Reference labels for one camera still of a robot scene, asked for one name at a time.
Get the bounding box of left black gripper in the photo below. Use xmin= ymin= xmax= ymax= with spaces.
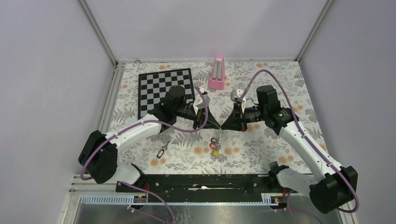
xmin=175 ymin=103 xmax=220 ymax=131

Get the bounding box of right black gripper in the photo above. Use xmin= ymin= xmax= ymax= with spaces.
xmin=221 ymin=102 xmax=267 ymax=132

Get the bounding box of keyring with coloured key tags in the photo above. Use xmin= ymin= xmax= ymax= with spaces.
xmin=209 ymin=129 xmax=223 ymax=156

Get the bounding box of black carabiner key clip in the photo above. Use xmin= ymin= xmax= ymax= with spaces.
xmin=156 ymin=141 xmax=169 ymax=159

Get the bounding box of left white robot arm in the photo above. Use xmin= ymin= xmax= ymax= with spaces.
xmin=78 ymin=86 xmax=221 ymax=192

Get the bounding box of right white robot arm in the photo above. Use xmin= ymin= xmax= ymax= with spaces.
xmin=221 ymin=85 xmax=358 ymax=214

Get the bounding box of floral table mat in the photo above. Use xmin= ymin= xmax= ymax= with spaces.
xmin=109 ymin=62 xmax=325 ymax=174

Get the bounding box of pink metronome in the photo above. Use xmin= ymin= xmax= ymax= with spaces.
xmin=208 ymin=55 xmax=225 ymax=90

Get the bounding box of black white chessboard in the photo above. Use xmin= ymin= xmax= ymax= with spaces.
xmin=137 ymin=68 xmax=195 ymax=119

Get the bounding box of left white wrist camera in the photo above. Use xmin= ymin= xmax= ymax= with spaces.
xmin=193 ymin=87 xmax=210 ymax=115

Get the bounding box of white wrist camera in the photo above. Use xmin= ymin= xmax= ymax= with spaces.
xmin=193 ymin=87 xmax=210 ymax=115
xmin=230 ymin=89 xmax=246 ymax=112

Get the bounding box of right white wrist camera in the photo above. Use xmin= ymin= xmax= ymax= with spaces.
xmin=230 ymin=89 xmax=246 ymax=112

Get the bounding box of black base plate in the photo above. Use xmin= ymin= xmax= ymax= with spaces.
xmin=115 ymin=174 xmax=290 ymax=200

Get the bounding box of grey slotted cable duct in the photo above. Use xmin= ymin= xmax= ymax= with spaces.
xmin=79 ymin=194 xmax=279 ymax=206

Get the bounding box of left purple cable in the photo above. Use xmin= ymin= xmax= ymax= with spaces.
xmin=79 ymin=86 xmax=210 ymax=224

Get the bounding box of purple cable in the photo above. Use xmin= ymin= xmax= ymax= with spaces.
xmin=79 ymin=86 xmax=210 ymax=224
xmin=238 ymin=69 xmax=360 ymax=224

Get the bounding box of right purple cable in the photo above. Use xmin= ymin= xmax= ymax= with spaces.
xmin=238 ymin=69 xmax=360 ymax=224

